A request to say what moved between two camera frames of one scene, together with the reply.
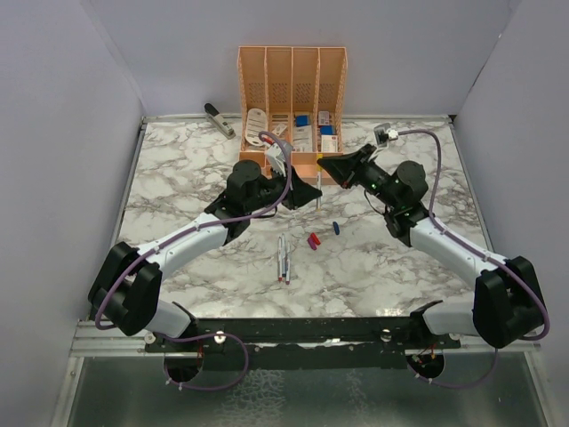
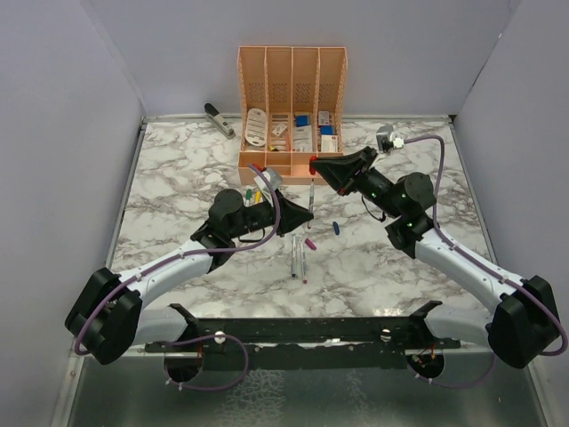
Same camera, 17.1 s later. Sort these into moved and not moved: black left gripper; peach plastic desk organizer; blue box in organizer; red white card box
Moved: black left gripper
Not moved: blue box in organizer; red white card box; peach plastic desk organizer
